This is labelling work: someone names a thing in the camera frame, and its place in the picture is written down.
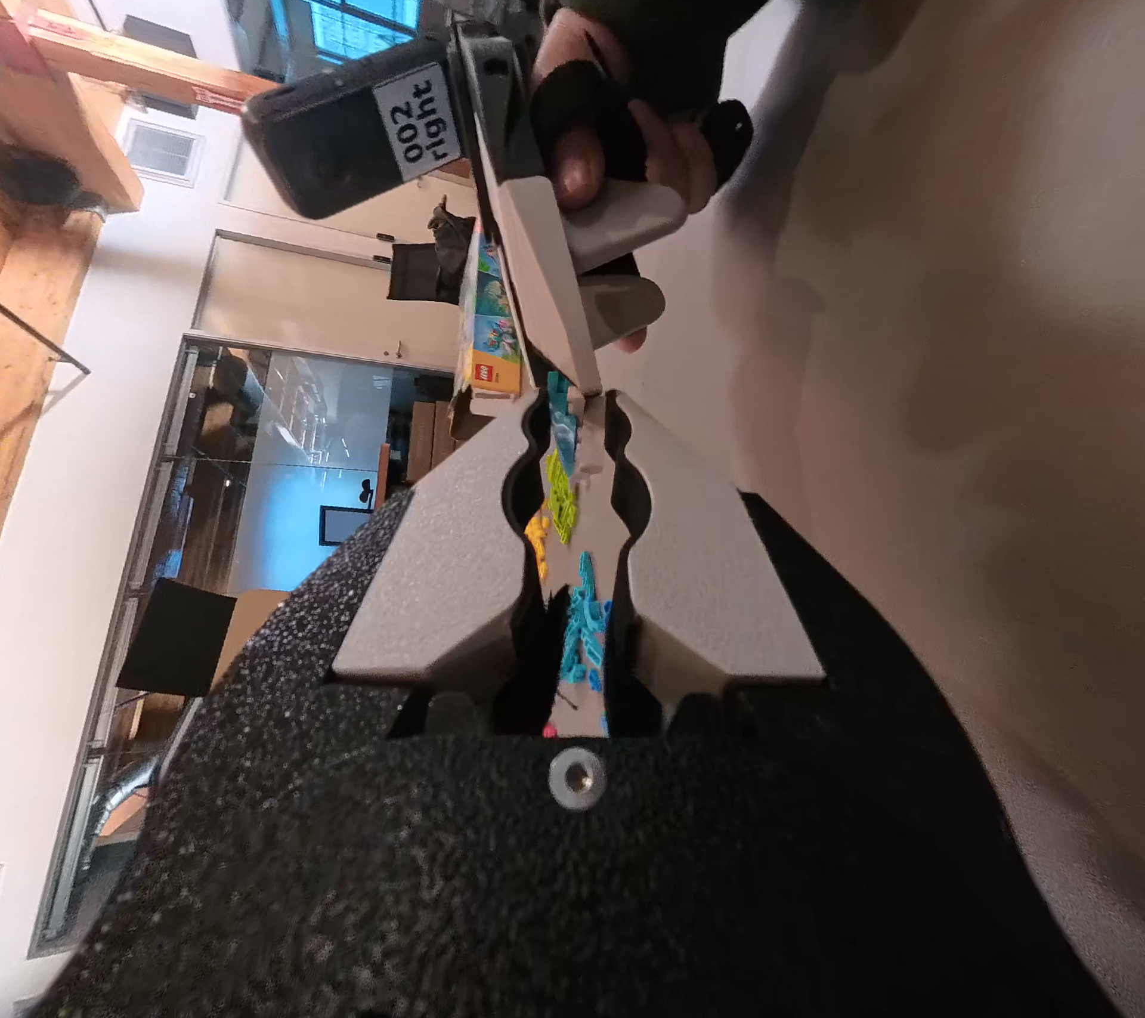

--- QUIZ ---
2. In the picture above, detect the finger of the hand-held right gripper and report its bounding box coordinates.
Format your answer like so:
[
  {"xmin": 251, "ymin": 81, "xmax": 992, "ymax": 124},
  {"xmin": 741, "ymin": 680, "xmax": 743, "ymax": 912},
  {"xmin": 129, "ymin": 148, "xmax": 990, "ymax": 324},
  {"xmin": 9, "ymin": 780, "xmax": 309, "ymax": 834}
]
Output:
[{"xmin": 492, "ymin": 175, "xmax": 604, "ymax": 400}]

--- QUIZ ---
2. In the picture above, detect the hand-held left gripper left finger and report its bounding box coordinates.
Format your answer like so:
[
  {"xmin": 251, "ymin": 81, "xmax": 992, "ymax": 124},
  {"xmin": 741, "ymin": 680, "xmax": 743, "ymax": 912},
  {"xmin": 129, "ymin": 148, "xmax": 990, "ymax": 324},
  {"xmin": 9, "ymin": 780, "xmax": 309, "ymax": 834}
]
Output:
[{"xmin": 331, "ymin": 390, "xmax": 551, "ymax": 692}]

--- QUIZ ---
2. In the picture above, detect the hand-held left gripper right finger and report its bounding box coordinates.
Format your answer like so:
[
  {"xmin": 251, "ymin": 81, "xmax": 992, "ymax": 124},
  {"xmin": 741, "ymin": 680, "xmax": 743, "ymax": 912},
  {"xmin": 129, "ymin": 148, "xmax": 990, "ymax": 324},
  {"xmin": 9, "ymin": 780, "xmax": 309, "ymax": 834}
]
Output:
[{"xmin": 601, "ymin": 390, "xmax": 826, "ymax": 701}]

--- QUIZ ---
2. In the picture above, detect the teal and white lego model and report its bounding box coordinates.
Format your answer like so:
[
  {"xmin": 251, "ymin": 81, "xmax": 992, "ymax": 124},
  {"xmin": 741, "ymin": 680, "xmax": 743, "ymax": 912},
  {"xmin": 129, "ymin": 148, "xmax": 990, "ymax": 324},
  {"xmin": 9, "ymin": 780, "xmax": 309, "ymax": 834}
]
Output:
[{"xmin": 544, "ymin": 372, "xmax": 614, "ymax": 491}]

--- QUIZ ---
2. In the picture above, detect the yellow lego box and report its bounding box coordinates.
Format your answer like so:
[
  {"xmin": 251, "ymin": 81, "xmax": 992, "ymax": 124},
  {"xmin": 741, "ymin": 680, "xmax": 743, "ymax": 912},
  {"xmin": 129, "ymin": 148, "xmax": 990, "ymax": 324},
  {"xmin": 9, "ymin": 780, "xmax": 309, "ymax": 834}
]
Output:
[{"xmin": 454, "ymin": 231, "xmax": 531, "ymax": 397}]

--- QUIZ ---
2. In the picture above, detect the pile of yellow lego pieces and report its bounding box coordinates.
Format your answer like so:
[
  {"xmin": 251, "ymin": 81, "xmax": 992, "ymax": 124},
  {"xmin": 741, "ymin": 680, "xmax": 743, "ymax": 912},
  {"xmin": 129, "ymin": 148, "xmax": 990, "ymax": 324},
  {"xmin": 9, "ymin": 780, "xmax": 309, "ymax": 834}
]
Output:
[{"xmin": 523, "ymin": 506, "xmax": 554, "ymax": 583}]

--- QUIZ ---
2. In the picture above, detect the pile of blue lego pieces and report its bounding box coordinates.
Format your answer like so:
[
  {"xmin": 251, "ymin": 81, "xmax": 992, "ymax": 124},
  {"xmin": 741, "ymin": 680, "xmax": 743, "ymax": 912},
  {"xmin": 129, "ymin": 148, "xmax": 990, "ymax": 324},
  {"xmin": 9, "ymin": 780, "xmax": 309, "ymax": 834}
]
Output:
[{"xmin": 559, "ymin": 551, "xmax": 617, "ymax": 690}]

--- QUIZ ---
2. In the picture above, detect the pile of lime lego pieces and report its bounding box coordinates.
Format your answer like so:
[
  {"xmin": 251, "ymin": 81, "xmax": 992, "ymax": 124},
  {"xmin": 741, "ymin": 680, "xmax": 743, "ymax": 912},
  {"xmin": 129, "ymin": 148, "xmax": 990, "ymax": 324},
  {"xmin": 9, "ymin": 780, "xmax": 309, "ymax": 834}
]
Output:
[{"xmin": 546, "ymin": 450, "xmax": 584, "ymax": 545}]

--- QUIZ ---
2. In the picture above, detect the person's right hand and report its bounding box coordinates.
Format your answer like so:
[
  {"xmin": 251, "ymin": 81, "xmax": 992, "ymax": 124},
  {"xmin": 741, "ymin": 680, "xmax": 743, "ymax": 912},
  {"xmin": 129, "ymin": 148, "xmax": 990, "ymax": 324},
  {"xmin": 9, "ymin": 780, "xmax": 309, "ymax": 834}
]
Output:
[{"xmin": 535, "ymin": 7, "xmax": 721, "ymax": 357}]

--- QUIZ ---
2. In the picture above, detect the computer monitor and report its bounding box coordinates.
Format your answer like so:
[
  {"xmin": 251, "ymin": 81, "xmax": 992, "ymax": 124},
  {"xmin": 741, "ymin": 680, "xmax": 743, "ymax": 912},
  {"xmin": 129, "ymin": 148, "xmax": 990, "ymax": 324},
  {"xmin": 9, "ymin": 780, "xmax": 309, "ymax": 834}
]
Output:
[{"xmin": 317, "ymin": 503, "xmax": 377, "ymax": 547}]

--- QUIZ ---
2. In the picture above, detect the black office chair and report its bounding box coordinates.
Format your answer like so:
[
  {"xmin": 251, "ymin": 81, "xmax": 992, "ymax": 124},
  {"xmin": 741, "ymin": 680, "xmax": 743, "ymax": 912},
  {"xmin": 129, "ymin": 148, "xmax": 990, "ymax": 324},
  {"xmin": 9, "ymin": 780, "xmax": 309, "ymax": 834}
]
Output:
[{"xmin": 386, "ymin": 197, "xmax": 475, "ymax": 305}]

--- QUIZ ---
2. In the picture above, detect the wooden ceiling beam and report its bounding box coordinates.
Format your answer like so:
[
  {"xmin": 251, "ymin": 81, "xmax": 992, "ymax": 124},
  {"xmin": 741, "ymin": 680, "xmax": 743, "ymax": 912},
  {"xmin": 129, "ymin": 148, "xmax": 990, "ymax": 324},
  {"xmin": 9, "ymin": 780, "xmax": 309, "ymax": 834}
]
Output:
[{"xmin": 27, "ymin": 7, "xmax": 278, "ymax": 111}]

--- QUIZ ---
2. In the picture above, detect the black chair with tan back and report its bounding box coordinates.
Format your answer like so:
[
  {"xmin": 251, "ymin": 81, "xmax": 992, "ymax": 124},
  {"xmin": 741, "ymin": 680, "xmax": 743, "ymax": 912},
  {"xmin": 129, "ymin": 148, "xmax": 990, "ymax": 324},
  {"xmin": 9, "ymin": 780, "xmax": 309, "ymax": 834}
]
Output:
[{"xmin": 116, "ymin": 578, "xmax": 292, "ymax": 697}]

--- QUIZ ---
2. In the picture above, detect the black ceiling speaker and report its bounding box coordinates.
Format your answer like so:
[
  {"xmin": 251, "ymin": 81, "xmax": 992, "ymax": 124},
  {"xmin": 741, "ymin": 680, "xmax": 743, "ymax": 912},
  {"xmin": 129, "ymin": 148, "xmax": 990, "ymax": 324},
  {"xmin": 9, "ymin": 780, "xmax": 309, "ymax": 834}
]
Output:
[{"xmin": 0, "ymin": 146, "xmax": 104, "ymax": 214}]

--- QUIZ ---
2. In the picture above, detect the white wall vent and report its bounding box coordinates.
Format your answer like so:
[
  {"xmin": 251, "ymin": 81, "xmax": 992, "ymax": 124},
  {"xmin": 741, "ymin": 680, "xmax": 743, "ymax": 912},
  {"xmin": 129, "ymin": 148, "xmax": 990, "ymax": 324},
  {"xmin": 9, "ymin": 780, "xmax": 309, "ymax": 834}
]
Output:
[{"xmin": 120, "ymin": 116, "xmax": 205, "ymax": 185}]

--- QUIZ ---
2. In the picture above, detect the silver air duct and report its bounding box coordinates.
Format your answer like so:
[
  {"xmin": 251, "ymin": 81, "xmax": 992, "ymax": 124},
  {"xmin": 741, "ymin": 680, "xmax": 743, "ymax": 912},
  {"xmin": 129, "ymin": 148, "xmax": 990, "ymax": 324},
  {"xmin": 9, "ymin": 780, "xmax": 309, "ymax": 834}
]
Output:
[{"xmin": 89, "ymin": 763, "xmax": 166, "ymax": 849}]

